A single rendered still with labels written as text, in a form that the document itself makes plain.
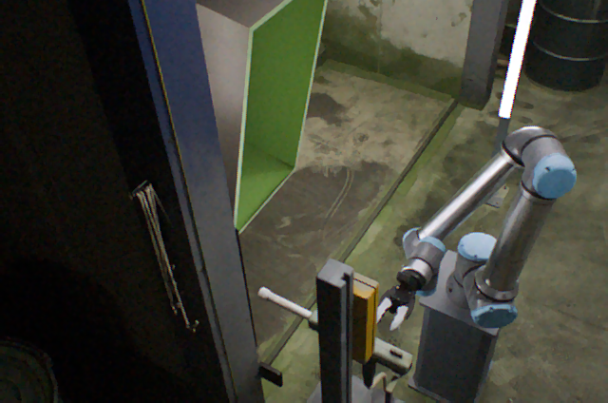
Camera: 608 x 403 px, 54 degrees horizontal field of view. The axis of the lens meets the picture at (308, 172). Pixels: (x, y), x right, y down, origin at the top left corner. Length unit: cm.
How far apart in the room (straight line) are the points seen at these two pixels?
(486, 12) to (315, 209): 168
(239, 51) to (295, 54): 72
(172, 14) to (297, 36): 148
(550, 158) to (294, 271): 183
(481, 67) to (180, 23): 321
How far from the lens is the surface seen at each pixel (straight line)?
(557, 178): 179
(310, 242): 340
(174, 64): 134
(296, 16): 269
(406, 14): 436
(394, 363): 168
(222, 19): 209
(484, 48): 425
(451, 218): 204
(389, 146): 402
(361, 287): 130
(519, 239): 196
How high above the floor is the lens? 258
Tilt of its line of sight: 42 degrees down
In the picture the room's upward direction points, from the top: 3 degrees counter-clockwise
